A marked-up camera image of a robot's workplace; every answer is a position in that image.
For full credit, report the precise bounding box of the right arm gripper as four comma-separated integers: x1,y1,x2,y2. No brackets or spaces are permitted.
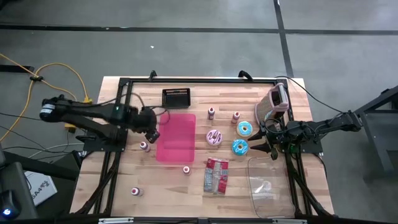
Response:
248,119,289,161

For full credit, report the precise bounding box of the blue frosted donut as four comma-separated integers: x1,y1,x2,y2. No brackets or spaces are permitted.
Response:
231,138,249,157
236,121,254,138

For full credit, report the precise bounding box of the pink frosted donut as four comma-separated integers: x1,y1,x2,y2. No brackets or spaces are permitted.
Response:
205,129,223,147

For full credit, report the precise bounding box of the red snack packet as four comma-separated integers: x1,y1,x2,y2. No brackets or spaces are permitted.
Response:
203,157,230,196

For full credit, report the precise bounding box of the pink translucent plastic bin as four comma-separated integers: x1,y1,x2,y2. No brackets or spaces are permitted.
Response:
155,113,197,164

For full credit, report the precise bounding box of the black mesh basket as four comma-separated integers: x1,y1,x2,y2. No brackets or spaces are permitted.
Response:
161,87,192,110

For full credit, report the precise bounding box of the clear plastic container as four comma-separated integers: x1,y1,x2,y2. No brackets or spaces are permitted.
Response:
247,155,296,219

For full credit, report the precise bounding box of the black side desk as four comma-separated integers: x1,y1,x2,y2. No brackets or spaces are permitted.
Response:
0,141,80,224

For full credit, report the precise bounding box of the black metal side table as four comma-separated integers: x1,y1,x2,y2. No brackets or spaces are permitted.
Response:
341,84,398,184

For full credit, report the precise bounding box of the white printed cardboard box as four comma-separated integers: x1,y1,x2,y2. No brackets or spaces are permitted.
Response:
24,170,58,207

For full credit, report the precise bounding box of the black stand foot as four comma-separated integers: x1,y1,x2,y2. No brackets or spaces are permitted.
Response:
0,64,35,73

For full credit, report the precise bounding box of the black computer mouse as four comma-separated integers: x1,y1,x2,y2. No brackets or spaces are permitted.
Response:
0,189,22,220

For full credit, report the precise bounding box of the metal box grater pink handle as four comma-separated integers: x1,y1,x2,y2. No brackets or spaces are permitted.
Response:
254,82,290,126

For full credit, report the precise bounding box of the black aluminium table frame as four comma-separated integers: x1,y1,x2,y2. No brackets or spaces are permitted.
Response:
70,70,335,218

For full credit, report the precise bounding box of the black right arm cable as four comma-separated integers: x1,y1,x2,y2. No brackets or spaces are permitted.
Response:
275,75,345,114

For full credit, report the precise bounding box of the silver metal bracket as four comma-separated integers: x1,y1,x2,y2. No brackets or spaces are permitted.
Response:
272,218,307,224
98,217,134,224

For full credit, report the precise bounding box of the white floor cable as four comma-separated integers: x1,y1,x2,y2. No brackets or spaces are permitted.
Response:
27,142,78,159

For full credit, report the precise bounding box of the yellow floor cable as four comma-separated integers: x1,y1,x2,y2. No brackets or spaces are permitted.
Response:
0,52,93,142

